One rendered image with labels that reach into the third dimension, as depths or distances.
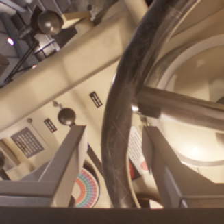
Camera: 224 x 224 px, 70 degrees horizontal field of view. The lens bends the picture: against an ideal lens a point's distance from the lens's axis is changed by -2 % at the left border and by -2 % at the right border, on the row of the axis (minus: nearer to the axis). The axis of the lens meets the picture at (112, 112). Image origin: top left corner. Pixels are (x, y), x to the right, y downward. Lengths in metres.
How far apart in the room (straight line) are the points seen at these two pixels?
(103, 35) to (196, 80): 0.20
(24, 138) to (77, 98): 0.16
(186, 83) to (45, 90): 0.28
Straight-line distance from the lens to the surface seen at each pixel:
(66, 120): 0.31
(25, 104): 0.42
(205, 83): 0.27
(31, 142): 0.44
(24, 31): 1.01
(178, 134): 0.29
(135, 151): 0.41
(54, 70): 0.38
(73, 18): 0.38
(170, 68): 0.27
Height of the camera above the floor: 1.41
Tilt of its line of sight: 9 degrees up
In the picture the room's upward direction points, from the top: 119 degrees counter-clockwise
